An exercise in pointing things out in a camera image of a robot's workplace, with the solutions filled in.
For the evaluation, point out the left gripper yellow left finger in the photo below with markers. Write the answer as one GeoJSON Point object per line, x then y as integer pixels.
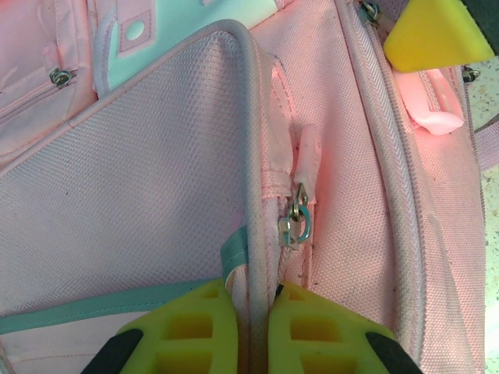
{"type": "Point", "coordinates": [224, 331]}

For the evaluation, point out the pink student backpack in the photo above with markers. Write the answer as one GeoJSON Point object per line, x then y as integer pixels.
{"type": "Point", "coordinates": [156, 156]}

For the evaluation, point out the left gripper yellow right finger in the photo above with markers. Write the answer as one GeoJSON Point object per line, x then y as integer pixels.
{"type": "Point", "coordinates": [280, 331]}

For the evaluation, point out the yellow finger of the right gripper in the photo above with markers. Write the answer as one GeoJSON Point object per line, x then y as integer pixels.
{"type": "Point", "coordinates": [432, 35]}

